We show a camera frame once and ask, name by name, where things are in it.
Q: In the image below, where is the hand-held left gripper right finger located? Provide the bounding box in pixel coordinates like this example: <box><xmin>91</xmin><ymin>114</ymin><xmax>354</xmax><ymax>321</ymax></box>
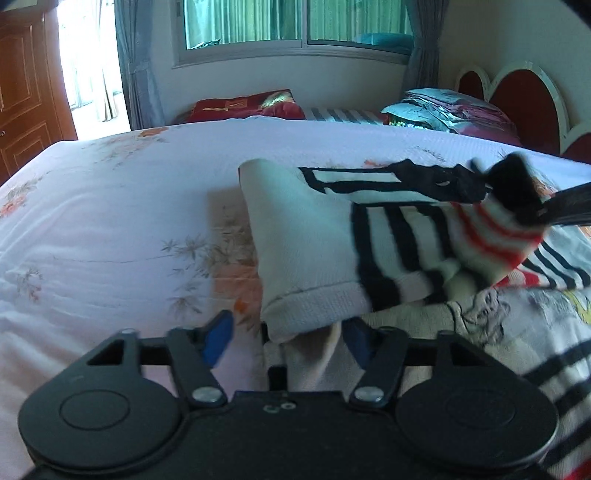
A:
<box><xmin>344</xmin><ymin>322</ymin><xmax>490</xmax><ymax>409</ymax></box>

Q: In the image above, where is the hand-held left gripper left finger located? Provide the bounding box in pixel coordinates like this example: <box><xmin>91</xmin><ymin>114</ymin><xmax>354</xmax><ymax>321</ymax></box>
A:
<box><xmin>88</xmin><ymin>310</ymin><xmax>234</xmax><ymax>408</ymax></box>

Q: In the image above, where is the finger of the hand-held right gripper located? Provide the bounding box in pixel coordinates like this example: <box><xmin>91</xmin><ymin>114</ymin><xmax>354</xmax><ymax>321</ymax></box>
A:
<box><xmin>526</xmin><ymin>181</ymin><xmax>591</xmax><ymax>228</ymax></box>

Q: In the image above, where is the black red striped white sweater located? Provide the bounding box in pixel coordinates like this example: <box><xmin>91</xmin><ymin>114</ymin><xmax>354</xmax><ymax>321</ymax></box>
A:
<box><xmin>238</xmin><ymin>154</ymin><xmax>591</xmax><ymax>480</ymax></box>

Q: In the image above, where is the red scalloped headboard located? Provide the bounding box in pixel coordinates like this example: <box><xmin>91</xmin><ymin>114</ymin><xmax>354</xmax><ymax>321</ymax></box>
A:
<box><xmin>455</xmin><ymin>64</ymin><xmax>591</xmax><ymax>163</ymax></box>

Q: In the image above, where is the stack of folded blankets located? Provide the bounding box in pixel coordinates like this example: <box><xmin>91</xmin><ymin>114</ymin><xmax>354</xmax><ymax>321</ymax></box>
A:
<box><xmin>381</xmin><ymin>88</ymin><xmax>522</xmax><ymax>147</ymax></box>

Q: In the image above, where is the bed with floral sheet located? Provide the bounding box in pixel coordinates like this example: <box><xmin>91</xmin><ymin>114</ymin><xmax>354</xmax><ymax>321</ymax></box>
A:
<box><xmin>0</xmin><ymin>115</ymin><xmax>591</xmax><ymax>480</ymax></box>

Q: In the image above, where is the short grey curtain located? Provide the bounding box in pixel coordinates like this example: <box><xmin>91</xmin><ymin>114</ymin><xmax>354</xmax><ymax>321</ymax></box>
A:
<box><xmin>404</xmin><ymin>0</ymin><xmax>446</xmax><ymax>93</ymax></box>

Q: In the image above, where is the red pillow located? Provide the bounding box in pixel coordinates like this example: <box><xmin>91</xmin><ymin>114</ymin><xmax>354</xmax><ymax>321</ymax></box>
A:
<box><xmin>187</xmin><ymin>89</ymin><xmax>308</xmax><ymax>123</ymax></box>

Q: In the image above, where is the long grey curtain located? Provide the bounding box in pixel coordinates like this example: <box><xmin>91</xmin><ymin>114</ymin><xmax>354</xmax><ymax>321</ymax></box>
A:
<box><xmin>113</xmin><ymin>0</ymin><xmax>167</xmax><ymax>132</ymax></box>

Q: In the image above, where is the glass balcony door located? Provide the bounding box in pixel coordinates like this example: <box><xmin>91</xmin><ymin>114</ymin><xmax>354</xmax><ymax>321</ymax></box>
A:
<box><xmin>55</xmin><ymin>0</ymin><xmax>131</xmax><ymax>139</ymax></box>

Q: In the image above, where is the brown wooden door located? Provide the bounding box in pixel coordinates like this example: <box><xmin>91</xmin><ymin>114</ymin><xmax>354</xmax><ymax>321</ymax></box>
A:
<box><xmin>0</xmin><ymin>9</ymin><xmax>79</xmax><ymax>186</ymax></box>

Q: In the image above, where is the window with white frame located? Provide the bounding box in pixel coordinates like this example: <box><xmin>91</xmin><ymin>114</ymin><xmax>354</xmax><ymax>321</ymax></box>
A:
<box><xmin>173</xmin><ymin>0</ymin><xmax>416</xmax><ymax>70</ymax></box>

